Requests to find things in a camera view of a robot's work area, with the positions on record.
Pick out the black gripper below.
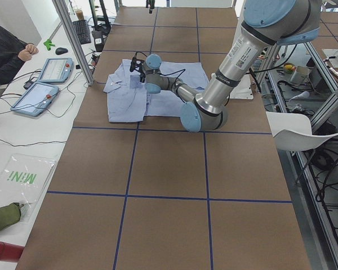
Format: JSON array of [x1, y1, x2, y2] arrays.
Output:
[[133, 56, 146, 83]]

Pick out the light blue striped shirt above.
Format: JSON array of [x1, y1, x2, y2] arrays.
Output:
[[103, 59, 209, 123]]

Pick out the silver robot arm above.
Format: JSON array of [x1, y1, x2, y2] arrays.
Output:
[[130, 0, 322, 132]]

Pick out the person's hand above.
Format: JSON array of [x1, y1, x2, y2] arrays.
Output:
[[18, 43, 38, 62]]

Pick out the black keyboard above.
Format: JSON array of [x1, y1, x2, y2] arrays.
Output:
[[72, 20, 91, 44]]

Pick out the black computer mouse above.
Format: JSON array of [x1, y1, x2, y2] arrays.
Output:
[[55, 47, 68, 55]]

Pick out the far blue teach pendant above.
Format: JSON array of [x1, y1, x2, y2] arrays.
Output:
[[38, 58, 73, 84]]

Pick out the blue teach pendant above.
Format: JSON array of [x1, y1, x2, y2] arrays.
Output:
[[38, 58, 73, 84], [10, 82, 59, 117]]

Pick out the green plastic clamp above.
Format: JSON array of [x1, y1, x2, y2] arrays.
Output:
[[43, 39, 56, 51]]

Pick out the near blue teach pendant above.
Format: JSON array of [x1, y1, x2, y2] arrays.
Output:
[[10, 82, 59, 117]]

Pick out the person in black jacket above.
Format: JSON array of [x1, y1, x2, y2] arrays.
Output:
[[0, 26, 27, 84]]

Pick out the white MINI plastic bag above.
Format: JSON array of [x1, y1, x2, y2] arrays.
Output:
[[0, 154, 57, 222]]

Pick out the olive green pouch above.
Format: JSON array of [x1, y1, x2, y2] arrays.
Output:
[[0, 202, 24, 231]]

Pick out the red cylinder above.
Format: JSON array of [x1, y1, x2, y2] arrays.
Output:
[[0, 241, 24, 263]]

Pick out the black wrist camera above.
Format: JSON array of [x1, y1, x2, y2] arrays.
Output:
[[130, 56, 137, 72]]

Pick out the aluminium frame post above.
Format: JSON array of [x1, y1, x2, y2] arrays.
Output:
[[52, 0, 94, 86]]

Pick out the white camera stand pedestal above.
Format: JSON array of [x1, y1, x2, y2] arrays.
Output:
[[225, 75, 254, 102]]

